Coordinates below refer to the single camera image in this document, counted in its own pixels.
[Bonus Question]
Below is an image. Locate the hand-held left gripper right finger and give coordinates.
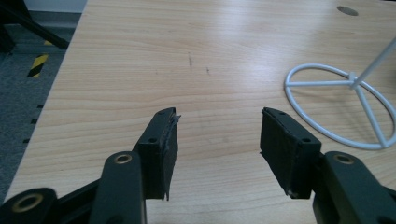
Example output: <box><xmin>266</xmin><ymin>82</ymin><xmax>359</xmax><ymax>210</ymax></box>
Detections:
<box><xmin>260</xmin><ymin>106</ymin><xmax>322</xmax><ymax>200</ymax></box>

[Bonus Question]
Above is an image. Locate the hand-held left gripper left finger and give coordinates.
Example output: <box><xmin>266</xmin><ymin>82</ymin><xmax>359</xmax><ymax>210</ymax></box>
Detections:
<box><xmin>133</xmin><ymin>106</ymin><xmax>181</xmax><ymax>202</ymax></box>

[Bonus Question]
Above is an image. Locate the yellow black hazard tape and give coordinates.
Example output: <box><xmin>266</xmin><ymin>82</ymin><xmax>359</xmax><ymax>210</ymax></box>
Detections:
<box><xmin>26</xmin><ymin>53</ymin><xmax>50</xmax><ymax>79</ymax></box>

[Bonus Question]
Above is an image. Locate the grey round table grommet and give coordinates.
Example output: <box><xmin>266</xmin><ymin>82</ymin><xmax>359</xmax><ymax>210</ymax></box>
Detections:
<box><xmin>336</xmin><ymin>5</ymin><xmax>360</xmax><ymax>17</ymax></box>

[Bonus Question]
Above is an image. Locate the black chair base leg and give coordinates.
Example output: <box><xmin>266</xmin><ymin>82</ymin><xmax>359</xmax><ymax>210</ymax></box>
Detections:
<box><xmin>0</xmin><ymin>0</ymin><xmax>71</xmax><ymax>54</ymax></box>

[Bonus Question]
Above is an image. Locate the white wire stand base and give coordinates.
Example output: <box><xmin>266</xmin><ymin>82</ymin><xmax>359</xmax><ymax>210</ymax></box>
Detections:
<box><xmin>283</xmin><ymin>36</ymin><xmax>396</xmax><ymax>151</ymax></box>

